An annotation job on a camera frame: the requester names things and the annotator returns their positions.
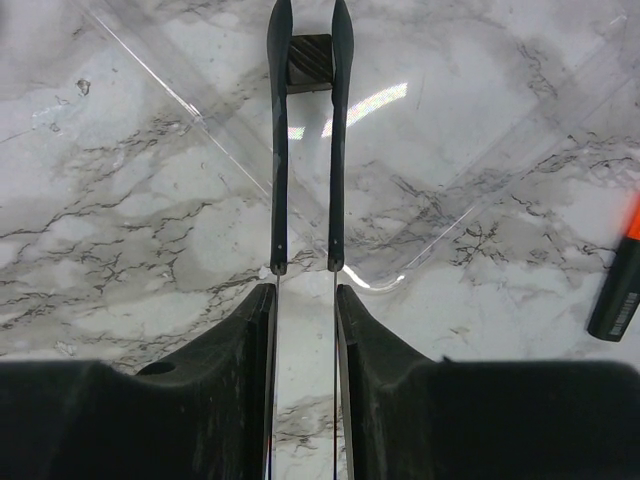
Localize black metal tongs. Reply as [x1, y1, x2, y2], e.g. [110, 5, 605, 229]
[265, 0, 357, 480]

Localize clear plastic tray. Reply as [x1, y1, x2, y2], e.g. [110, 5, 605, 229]
[80, 1, 639, 292]

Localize orange black marker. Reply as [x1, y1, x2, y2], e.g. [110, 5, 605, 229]
[587, 195, 639, 342]

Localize dark ridged chocolate piece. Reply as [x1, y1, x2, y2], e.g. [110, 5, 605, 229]
[286, 34, 334, 95]

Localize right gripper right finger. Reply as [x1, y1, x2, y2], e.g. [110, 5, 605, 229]
[335, 285, 639, 479]

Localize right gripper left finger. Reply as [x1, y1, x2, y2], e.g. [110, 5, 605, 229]
[1, 283, 276, 479]

